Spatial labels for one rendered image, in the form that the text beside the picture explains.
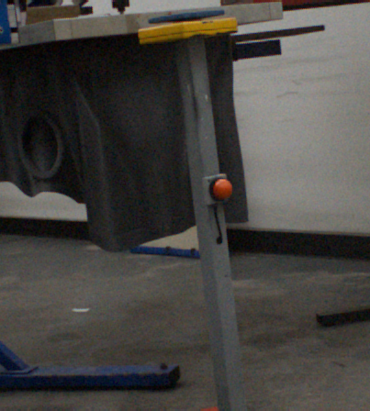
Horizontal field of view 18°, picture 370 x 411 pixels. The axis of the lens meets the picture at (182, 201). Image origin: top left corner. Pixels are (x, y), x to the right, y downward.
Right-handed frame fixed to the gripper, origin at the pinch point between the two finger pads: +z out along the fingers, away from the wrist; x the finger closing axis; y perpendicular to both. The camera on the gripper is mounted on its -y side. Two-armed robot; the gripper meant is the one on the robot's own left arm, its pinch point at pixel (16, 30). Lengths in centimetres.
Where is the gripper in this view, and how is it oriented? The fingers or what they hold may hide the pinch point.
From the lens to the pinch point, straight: 281.8
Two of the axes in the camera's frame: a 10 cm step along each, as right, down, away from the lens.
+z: 1.2, 9.9, 1.2
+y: -7.7, 1.7, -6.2
